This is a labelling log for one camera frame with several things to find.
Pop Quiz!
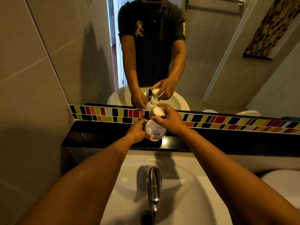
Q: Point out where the person's left hand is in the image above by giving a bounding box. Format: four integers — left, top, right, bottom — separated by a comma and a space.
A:
126, 119, 152, 145

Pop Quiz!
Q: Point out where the person's right hand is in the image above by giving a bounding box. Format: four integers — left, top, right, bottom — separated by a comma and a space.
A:
151, 103, 188, 136

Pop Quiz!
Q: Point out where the white pump soap bottle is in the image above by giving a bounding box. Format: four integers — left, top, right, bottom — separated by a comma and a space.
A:
144, 107, 167, 141

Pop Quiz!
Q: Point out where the person's right forearm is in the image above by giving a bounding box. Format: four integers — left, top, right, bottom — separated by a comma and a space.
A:
178, 126, 300, 225

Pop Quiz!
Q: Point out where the person's left forearm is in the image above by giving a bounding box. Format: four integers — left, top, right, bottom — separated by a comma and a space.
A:
16, 135, 139, 225

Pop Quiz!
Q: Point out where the chrome faucet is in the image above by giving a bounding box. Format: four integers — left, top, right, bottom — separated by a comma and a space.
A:
140, 165, 163, 225

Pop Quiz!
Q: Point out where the black stone shelf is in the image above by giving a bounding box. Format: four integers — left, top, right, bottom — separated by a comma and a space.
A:
61, 120, 300, 158

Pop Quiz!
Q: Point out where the white ceramic sink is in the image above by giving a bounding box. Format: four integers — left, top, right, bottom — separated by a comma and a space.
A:
100, 155, 233, 225

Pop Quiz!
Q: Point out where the wall mirror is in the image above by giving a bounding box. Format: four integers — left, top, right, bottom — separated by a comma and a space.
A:
23, 0, 300, 120

